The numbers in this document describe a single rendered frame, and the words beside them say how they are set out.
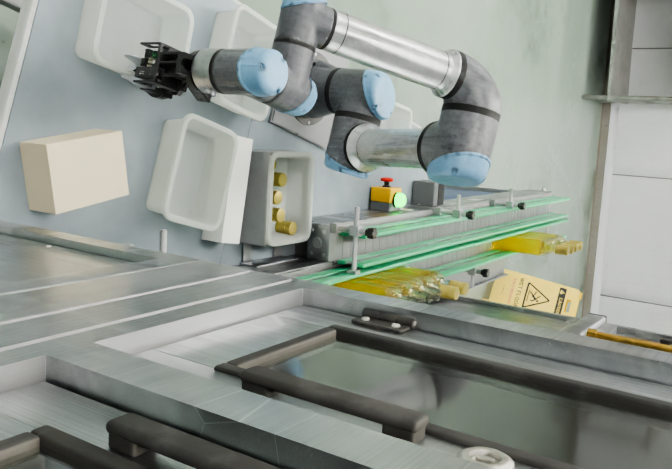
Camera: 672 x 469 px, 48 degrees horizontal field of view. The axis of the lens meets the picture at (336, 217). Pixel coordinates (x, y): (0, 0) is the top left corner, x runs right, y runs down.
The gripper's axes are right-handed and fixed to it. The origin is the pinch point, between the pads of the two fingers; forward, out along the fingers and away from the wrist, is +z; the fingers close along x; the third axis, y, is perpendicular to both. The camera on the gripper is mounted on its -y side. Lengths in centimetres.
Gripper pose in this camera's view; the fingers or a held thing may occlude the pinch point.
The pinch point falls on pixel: (133, 73)
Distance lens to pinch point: 147.2
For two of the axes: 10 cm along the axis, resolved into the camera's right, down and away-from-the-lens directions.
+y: -5.3, -1.4, -8.4
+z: -8.3, -1.2, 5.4
